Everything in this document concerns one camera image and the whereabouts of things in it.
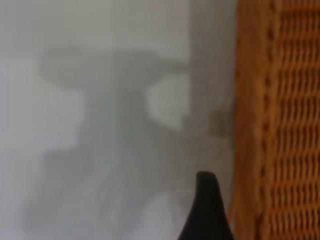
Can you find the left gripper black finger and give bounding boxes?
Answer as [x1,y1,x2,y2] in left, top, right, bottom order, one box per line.
[176,171,235,240]

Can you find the orange-brown wicker basket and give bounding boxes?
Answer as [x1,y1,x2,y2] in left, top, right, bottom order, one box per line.
[228,0,320,240]

